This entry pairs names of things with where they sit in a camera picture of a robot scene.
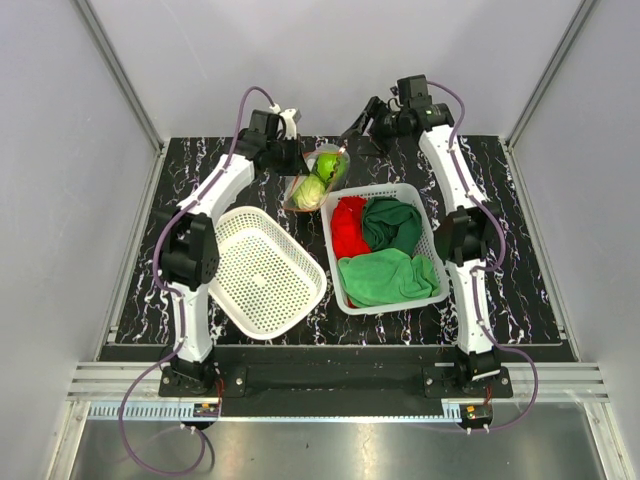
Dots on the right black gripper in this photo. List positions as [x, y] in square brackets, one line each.
[372, 111]

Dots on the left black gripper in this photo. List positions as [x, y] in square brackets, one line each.
[297, 165]

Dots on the green fake cabbage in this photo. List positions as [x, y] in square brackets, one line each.
[309, 194]

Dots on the clear zip top bag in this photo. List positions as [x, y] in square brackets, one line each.
[310, 159]

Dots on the green fake watermelon ball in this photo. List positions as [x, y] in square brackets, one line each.
[330, 167]

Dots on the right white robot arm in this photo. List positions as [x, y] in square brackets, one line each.
[462, 240]

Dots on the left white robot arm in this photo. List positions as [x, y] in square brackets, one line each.
[186, 257]

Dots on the red cloth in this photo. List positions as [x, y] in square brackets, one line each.
[346, 228]

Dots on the dark green cloth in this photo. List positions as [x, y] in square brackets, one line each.
[390, 223]

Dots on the white basket with cloths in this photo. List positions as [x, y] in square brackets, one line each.
[404, 193]

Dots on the empty white perforated basket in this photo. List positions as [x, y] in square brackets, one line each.
[266, 282]

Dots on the light green towel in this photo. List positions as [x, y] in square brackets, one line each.
[387, 277]

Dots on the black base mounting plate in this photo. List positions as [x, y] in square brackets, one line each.
[241, 380]

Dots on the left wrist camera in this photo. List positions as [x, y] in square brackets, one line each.
[291, 117]

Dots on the white slotted cable duct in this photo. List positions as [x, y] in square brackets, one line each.
[149, 411]

